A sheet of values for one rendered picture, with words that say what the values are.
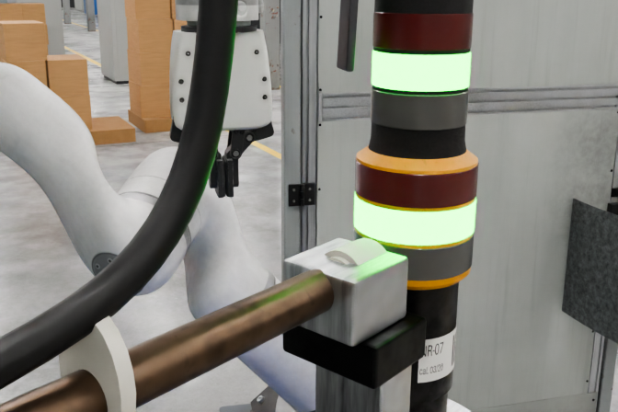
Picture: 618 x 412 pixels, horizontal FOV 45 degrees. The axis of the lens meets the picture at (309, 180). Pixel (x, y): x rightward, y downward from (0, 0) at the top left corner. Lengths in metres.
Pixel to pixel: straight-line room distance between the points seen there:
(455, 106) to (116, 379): 0.14
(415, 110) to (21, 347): 0.14
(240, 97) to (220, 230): 0.33
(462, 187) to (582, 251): 2.31
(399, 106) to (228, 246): 0.78
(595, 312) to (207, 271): 1.74
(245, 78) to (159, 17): 7.71
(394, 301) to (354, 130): 1.94
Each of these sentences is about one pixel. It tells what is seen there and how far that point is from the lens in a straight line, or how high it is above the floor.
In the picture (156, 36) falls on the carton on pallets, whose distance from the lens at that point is 8.43.
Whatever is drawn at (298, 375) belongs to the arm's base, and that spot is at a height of 1.10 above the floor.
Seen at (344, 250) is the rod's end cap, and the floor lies 1.54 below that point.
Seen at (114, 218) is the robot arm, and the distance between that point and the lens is 0.92.
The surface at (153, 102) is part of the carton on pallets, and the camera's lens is 8.50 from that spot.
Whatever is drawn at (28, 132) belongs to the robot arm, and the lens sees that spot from 0.96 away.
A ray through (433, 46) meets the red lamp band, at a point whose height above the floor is 1.61.
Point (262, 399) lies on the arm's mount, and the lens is 1.25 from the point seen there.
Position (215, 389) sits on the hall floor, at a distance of 3.19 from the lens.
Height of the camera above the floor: 1.63
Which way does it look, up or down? 15 degrees down
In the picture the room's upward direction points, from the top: straight up
